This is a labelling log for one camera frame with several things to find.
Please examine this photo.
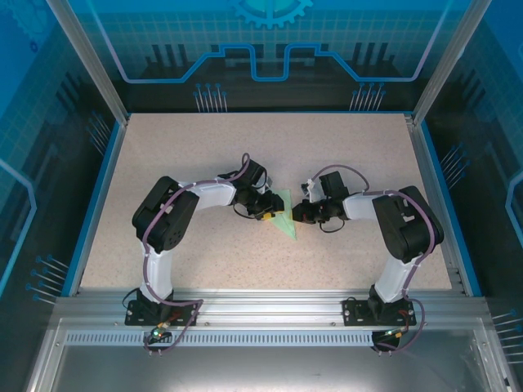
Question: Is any blue circuit graphic side panel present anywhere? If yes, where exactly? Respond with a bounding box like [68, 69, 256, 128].
[0, 0, 119, 392]
[424, 0, 523, 392]

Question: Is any grey metal sheet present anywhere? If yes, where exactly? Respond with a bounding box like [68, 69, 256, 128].
[24, 318, 523, 392]

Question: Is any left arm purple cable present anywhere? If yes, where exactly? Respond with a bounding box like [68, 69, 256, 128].
[141, 153, 251, 357]

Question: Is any light green cloth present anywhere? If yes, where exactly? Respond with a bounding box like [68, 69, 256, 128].
[267, 188, 299, 242]

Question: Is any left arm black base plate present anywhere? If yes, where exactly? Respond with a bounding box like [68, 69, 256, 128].
[125, 299, 201, 327]

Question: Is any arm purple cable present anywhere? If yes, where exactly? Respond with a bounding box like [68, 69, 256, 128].
[141, 153, 251, 357]
[312, 163, 445, 357]

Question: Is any aluminium side rail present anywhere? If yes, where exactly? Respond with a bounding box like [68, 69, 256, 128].
[403, 114, 467, 296]

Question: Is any arm cable connector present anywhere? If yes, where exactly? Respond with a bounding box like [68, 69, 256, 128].
[373, 328, 409, 342]
[145, 322, 172, 344]

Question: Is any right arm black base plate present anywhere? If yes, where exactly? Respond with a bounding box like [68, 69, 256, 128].
[342, 297, 418, 327]

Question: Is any aluminium frame rail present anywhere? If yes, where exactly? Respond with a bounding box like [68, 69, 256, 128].
[52, 287, 491, 327]

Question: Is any blue table edge strip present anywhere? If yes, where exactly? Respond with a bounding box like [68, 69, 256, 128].
[420, 121, 483, 297]
[60, 120, 126, 297]

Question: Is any right arm cable connector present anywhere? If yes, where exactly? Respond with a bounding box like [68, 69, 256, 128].
[373, 328, 409, 342]

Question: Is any slotted metal cable duct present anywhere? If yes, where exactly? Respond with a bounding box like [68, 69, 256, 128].
[65, 331, 485, 348]

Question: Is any left arm cable connector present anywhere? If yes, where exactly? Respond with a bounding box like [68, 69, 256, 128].
[145, 322, 172, 344]

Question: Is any blue gear graphic panel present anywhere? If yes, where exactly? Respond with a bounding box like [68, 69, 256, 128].
[75, 0, 463, 114]

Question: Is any aluminium corner post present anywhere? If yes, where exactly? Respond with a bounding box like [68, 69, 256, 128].
[44, 0, 131, 123]
[409, 0, 494, 126]

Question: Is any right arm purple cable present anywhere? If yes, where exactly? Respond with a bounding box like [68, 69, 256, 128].
[312, 163, 445, 357]

